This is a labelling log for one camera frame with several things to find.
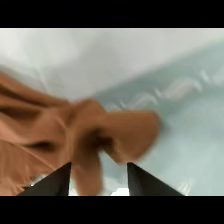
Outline brown T-shirt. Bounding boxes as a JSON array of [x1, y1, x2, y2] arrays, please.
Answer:
[[0, 72, 161, 197]]

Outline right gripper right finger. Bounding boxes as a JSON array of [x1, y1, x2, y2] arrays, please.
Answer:
[[126, 162, 185, 197]]

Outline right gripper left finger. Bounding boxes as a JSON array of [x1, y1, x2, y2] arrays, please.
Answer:
[[18, 162, 73, 197]]

